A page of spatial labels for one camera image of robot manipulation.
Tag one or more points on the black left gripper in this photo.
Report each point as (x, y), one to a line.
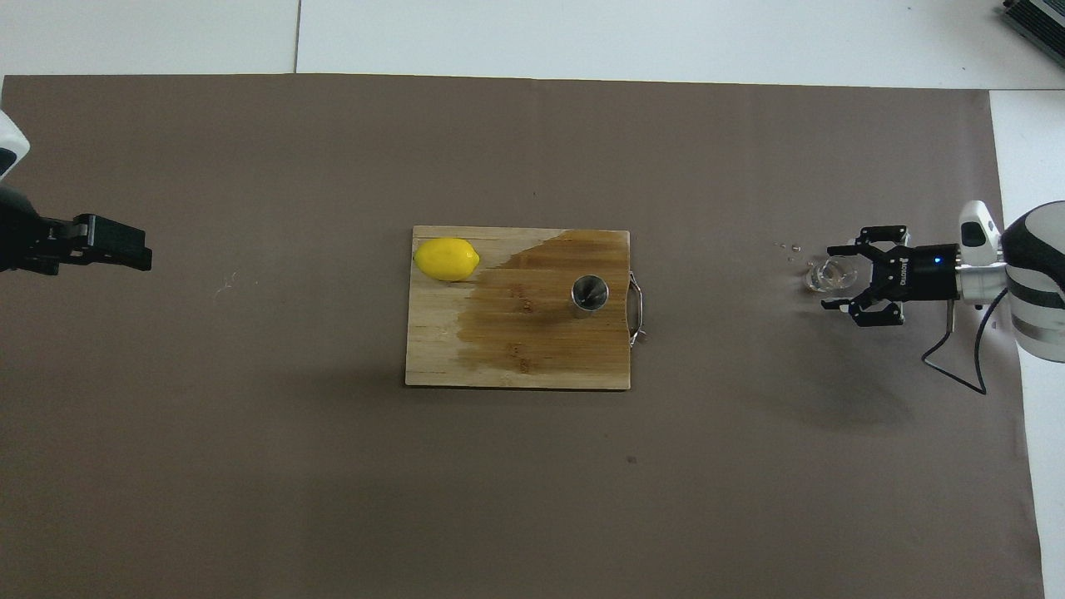
(21, 241)

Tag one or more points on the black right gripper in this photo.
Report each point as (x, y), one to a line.
(923, 273)

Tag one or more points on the small clear glass cup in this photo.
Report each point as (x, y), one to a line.
(828, 276)

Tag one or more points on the steel double jigger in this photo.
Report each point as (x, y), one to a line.
(589, 294)

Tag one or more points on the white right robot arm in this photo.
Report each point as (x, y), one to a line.
(1036, 283)

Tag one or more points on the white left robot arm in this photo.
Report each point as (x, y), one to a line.
(10, 141)

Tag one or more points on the dark device top corner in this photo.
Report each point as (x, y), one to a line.
(1036, 18)

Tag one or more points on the yellow lemon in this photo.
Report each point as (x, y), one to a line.
(447, 259)

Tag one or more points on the wooden cutting board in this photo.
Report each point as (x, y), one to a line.
(433, 349)

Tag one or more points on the brown table mat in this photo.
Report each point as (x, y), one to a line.
(532, 499)

